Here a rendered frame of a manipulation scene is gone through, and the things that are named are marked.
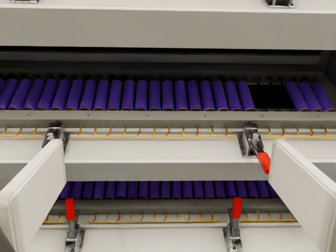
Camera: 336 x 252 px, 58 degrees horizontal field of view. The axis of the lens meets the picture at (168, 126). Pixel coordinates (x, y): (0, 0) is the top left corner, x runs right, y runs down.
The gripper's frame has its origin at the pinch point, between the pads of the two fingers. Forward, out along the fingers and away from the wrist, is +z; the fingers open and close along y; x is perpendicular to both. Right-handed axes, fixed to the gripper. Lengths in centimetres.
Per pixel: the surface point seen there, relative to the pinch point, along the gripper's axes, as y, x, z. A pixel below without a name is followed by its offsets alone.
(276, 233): 20.2, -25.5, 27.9
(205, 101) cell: 6.7, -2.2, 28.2
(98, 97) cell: -9.4, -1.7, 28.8
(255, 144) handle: 12.1, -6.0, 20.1
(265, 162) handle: 11.9, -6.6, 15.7
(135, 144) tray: -3.7, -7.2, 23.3
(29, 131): -18.5, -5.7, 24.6
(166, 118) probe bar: 0.7, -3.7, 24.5
